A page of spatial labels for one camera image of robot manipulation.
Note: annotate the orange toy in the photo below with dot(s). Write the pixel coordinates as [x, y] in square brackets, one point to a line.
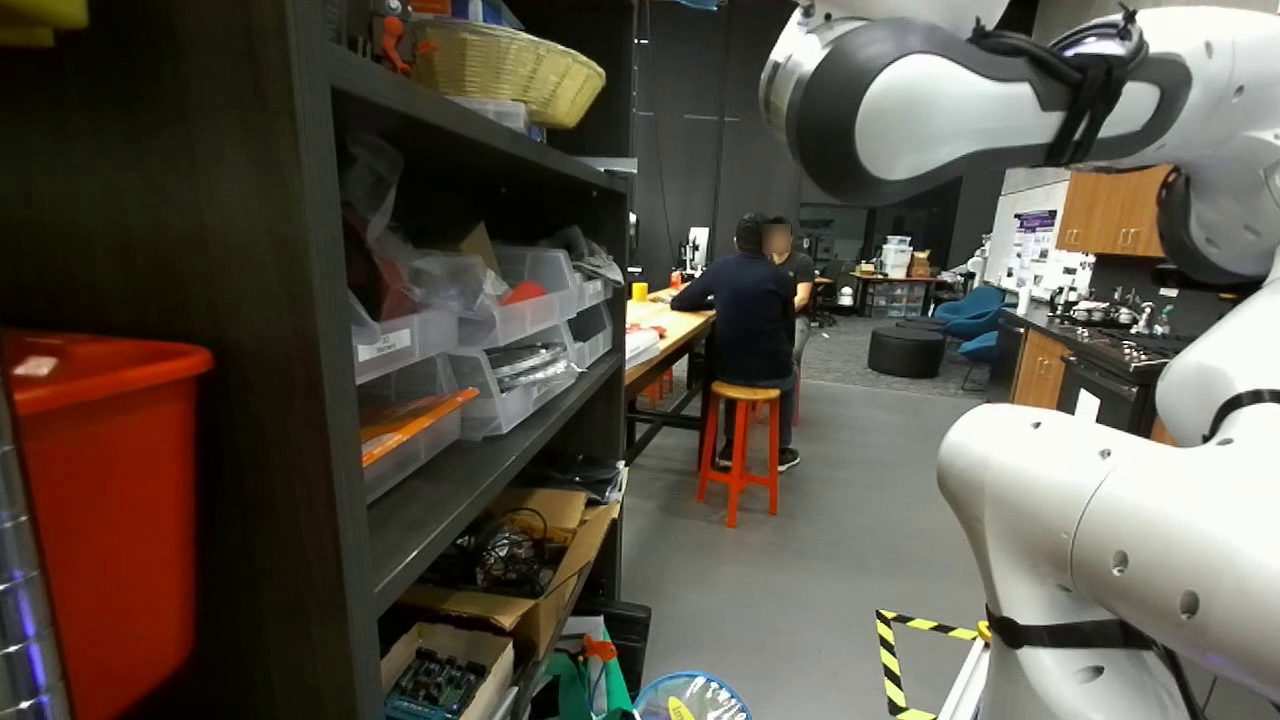
[394, 43]

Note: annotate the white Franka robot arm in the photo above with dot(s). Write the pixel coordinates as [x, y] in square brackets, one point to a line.
[1106, 534]

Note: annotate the yellow wicker basket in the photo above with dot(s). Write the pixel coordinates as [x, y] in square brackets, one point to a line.
[514, 68]

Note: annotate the teal round basket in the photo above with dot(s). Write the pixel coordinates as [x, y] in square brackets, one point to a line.
[693, 703]

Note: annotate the orange shelf item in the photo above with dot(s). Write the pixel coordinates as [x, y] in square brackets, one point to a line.
[425, 6]

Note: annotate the dark shelf unit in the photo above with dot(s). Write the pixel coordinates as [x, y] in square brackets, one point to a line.
[200, 201]

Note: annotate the orange metal stool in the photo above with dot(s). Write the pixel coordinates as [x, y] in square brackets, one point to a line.
[658, 386]
[734, 501]

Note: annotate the wooden top work table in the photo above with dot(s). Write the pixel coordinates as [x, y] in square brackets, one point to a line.
[666, 333]

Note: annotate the clear plastic storage bin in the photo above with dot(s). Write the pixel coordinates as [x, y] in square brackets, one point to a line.
[403, 345]
[514, 403]
[527, 319]
[592, 285]
[405, 463]
[592, 338]

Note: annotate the yellow cup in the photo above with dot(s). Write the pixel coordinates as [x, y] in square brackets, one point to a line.
[642, 289]

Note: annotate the shiny metal parts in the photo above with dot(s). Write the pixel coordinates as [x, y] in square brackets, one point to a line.
[531, 365]

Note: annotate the seated person dark shirt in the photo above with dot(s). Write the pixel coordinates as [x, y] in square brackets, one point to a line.
[745, 315]

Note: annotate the crumpled clear plastic wrap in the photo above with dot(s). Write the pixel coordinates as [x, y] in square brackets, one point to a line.
[587, 253]

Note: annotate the white tabletop device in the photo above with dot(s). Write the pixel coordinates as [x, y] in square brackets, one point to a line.
[697, 253]

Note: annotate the small red item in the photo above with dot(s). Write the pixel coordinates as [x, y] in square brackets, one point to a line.
[527, 289]

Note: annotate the person with black hair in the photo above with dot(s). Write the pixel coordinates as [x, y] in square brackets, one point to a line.
[796, 263]

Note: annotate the orange flat strip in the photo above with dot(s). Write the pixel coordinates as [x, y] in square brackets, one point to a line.
[412, 421]

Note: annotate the dark parts in box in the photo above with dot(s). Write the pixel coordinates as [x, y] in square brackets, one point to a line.
[502, 558]

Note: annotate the large open cardboard box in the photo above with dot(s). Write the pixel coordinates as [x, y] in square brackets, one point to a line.
[544, 595]

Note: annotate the black round ottoman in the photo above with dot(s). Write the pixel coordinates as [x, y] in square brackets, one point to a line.
[905, 349]

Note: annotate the clear plastic bags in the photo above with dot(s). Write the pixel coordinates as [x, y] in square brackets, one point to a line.
[394, 263]

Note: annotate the white background container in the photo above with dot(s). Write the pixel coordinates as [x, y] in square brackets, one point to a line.
[898, 259]

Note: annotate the white flat packet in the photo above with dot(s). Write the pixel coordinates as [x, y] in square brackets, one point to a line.
[494, 115]

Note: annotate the green plastic item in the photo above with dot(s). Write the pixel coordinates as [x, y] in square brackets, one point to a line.
[587, 687]

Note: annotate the small cardboard box black crate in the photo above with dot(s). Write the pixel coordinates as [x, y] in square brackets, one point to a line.
[466, 642]

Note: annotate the blue lounge chair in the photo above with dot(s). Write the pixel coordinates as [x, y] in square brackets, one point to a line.
[981, 345]
[971, 315]

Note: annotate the blue white cardboard box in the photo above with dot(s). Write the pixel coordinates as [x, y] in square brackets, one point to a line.
[487, 9]

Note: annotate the yellow black hazard tape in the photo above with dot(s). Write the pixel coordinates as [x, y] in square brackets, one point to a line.
[889, 664]

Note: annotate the wooden base cabinet counter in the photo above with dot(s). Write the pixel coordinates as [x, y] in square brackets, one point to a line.
[1041, 373]

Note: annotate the silver countertop appliance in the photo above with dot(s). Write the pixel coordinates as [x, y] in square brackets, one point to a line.
[1103, 309]

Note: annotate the orange plastic bin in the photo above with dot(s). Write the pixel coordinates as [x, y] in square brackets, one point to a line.
[115, 534]

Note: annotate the large yellow plastic bin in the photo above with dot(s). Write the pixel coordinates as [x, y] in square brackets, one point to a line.
[42, 15]

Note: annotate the purple white wall poster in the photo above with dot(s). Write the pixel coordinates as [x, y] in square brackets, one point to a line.
[1034, 253]

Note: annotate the white metal rail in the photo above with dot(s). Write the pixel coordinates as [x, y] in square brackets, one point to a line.
[961, 691]

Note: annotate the wooden wall cabinet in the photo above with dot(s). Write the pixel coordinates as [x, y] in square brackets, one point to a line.
[1112, 215]

